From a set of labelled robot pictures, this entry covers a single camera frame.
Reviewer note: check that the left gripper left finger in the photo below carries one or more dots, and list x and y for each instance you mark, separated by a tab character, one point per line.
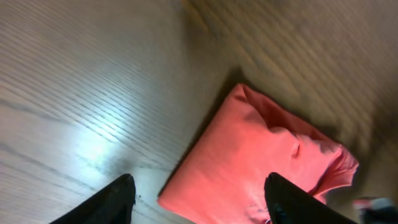
111	205

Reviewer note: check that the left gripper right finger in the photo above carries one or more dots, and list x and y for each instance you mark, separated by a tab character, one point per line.
287	203

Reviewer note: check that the orange red t-shirt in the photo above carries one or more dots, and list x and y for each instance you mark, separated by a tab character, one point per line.
222	178

